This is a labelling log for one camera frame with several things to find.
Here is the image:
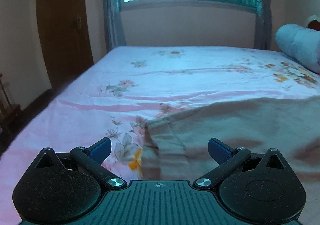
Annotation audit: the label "red white wooden headboard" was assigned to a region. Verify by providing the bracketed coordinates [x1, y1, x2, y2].
[305, 15, 320, 31]

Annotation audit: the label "grey-brown knit pants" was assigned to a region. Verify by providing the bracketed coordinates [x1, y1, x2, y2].
[139, 95, 320, 207]

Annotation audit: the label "pink floral bed sheet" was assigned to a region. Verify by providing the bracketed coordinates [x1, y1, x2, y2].
[1, 46, 319, 224]

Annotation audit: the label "rolled lilac blue quilt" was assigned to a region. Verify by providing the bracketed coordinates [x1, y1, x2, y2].
[275, 24, 320, 74]

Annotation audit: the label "dark brown wooden door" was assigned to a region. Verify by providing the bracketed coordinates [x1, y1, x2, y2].
[36, 0, 94, 89]

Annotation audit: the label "right grey-blue curtain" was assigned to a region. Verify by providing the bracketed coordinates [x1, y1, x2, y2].
[254, 0, 272, 50]

